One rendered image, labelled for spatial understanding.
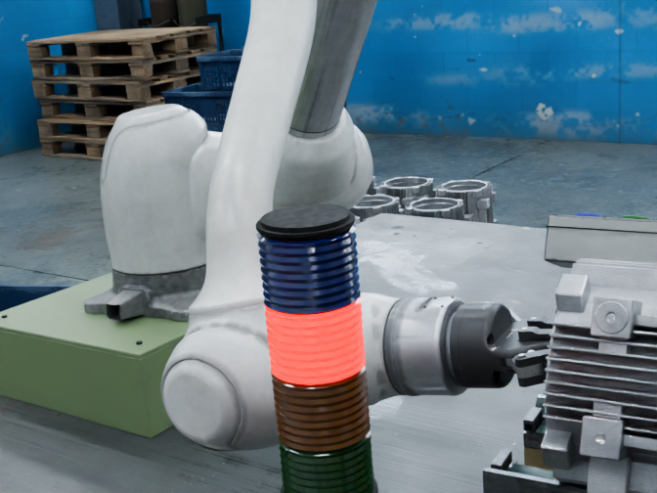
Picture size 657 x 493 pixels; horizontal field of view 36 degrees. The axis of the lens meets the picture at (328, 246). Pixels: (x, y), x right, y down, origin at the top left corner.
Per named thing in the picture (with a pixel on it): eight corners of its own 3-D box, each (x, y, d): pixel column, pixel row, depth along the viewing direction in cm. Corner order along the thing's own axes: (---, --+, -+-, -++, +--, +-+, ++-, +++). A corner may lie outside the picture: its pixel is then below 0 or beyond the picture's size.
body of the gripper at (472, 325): (438, 323, 85) (543, 320, 80) (473, 291, 92) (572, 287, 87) (453, 404, 87) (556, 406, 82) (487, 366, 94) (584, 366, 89)
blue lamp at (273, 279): (377, 287, 62) (372, 217, 61) (331, 320, 57) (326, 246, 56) (294, 279, 65) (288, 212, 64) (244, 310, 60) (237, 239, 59)
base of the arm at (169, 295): (62, 321, 138) (56, 282, 136) (154, 276, 157) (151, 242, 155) (171, 332, 130) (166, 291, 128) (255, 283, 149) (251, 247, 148)
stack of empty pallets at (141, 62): (233, 141, 778) (220, 24, 753) (154, 165, 711) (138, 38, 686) (119, 135, 849) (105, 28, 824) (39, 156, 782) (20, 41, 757)
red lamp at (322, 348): (381, 353, 64) (377, 287, 62) (337, 392, 59) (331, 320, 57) (300, 342, 67) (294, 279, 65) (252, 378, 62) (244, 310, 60)
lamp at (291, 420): (386, 418, 65) (381, 353, 64) (343, 460, 60) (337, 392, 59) (306, 404, 68) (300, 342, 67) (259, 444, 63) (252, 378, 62)
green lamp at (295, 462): (390, 479, 66) (386, 418, 65) (348, 526, 61) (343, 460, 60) (312, 463, 69) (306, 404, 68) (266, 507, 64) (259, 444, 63)
